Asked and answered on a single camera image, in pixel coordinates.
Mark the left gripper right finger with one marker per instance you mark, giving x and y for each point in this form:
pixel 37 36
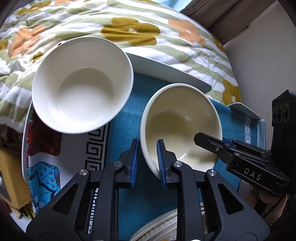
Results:
pixel 169 173

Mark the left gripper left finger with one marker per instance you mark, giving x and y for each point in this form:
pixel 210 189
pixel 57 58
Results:
pixel 128 173

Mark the cream round bowl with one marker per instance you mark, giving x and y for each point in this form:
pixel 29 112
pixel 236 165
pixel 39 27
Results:
pixel 175 114

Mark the pink square bowl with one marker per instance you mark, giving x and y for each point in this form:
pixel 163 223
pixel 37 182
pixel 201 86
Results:
pixel 164 227

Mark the person's right hand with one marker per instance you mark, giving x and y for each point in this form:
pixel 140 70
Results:
pixel 269 207

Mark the blue patterned tablecloth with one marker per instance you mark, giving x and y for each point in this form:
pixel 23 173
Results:
pixel 54 158

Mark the white round bowl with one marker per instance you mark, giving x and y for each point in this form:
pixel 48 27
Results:
pixel 82 85

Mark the yellow box on floor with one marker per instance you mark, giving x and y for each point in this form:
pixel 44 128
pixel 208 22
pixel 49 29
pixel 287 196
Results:
pixel 14 190

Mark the floral striped quilt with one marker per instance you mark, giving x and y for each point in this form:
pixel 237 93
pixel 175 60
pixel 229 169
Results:
pixel 142 28

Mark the right brown curtain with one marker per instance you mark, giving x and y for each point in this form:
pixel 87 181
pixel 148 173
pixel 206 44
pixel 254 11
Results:
pixel 225 19

